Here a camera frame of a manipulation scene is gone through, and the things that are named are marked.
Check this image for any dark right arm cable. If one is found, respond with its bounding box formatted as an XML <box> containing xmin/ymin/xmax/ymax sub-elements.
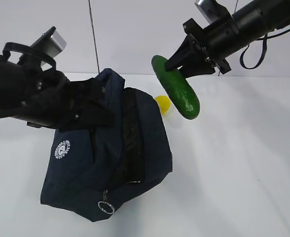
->
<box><xmin>239</xmin><ymin>21</ymin><xmax>290</xmax><ymax>70</ymax></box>

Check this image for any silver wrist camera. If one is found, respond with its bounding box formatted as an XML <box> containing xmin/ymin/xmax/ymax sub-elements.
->
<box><xmin>19</xmin><ymin>26</ymin><xmax>68</xmax><ymax>72</ymax></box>
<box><xmin>194</xmin><ymin>0</ymin><xmax>230</xmax><ymax>24</ymax></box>

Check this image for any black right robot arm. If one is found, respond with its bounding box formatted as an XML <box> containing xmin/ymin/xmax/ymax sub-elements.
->
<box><xmin>165</xmin><ymin>0</ymin><xmax>290</xmax><ymax>78</ymax></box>

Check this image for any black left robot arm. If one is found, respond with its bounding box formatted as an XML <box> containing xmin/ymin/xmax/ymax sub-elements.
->
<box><xmin>0</xmin><ymin>55</ymin><xmax>115</xmax><ymax>131</ymax></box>

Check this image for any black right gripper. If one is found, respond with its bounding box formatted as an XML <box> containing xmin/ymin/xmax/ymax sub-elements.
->
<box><xmin>165</xmin><ymin>14</ymin><xmax>239</xmax><ymax>79</ymax></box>

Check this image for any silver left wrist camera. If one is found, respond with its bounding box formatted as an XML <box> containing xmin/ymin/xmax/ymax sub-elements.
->
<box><xmin>19</xmin><ymin>26</ymin><xmax>68</xmax><ymax>72</ymax></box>

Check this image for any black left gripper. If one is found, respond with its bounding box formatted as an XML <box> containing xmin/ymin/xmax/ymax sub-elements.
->
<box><xmin>19</xmin><ymin>70</ymin><xmax>115</xmax><ymax>132</ymax></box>

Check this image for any dark navy lunch bag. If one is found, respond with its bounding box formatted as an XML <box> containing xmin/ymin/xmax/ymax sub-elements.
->
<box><xmin>40</xmin><ymin>69</ymin><xmax>173</xmax><ymax>222</ymax></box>

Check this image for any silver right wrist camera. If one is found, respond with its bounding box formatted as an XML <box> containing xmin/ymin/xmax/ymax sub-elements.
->
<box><xmin>194</xmin><ymin>0</ymin><xmax>230</xmax><ymax>24</ymax></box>

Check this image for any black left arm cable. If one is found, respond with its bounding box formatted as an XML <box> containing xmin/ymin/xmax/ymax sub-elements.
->
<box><xmin>2</xmin><ymin>41</ymin><xmax>57</xmax><ymax>69</ymax></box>

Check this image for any green cucumber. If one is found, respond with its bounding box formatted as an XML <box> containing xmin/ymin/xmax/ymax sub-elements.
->
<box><xmin>151</xmin><ymin>55</ymin><xmax>200</xmax><ymax>120</ymax></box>

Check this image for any yellow lemon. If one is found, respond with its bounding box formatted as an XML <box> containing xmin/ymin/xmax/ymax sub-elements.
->
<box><xmin>155</xmin><ymin>95</ymin><xmax>171</xmax><ymax>115</ymax></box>

